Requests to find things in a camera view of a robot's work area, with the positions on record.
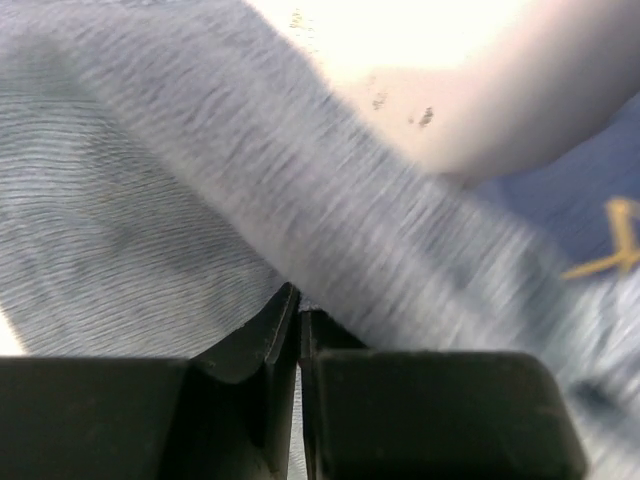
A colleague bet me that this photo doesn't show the white pillow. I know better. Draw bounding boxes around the white pillow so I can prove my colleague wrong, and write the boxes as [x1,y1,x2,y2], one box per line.
[255,1,639,181]

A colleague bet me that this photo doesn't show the blue patterned pillowcase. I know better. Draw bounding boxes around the blue patterned pillowcase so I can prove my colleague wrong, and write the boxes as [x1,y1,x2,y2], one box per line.
[1,1,639,479]

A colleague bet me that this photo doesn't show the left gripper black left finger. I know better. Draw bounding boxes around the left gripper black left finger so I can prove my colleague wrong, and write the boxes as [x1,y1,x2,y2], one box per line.
[1,285,299,479]

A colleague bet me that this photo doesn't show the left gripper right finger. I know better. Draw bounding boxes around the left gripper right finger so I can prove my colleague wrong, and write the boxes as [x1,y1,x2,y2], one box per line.
[300,312,588,480]

